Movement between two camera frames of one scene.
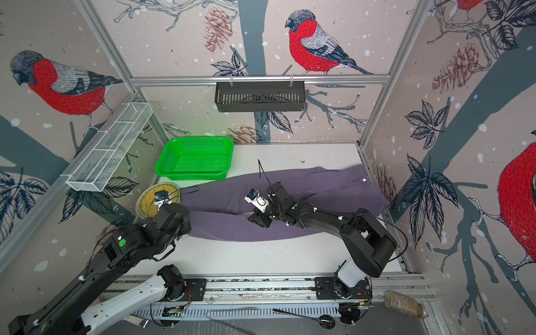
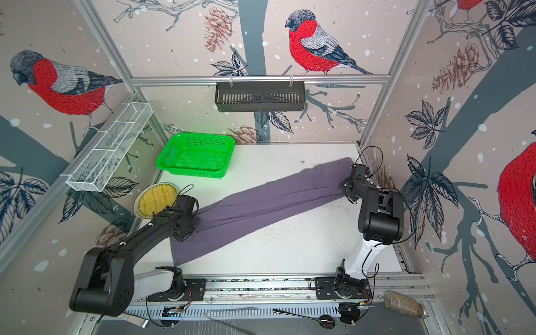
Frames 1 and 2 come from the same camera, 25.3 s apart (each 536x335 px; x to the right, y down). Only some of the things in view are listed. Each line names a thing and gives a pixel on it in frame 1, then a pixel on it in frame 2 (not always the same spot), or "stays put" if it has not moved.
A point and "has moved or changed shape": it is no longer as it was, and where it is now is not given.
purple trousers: (219, 211) has moved or changed shape
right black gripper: (262, 219) to (345, 184)
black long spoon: (325, 322) stays put
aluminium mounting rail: (264, 289) stays put
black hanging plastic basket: (259, 96) stays put
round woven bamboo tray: (146, 206) stays put
